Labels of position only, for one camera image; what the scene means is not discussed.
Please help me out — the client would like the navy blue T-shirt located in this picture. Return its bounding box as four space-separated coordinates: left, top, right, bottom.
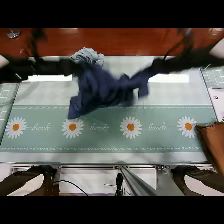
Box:
67 59 158 120

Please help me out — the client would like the light grey garment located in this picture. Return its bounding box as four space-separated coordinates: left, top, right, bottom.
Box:
69 47 106 68

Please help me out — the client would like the brown garment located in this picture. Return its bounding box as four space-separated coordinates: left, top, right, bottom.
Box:
194 121 224 177

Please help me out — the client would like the silver frame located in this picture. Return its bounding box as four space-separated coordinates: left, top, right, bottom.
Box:
0 162 224 197

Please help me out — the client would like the black cable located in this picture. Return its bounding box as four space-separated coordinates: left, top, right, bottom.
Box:
52 179 90 197

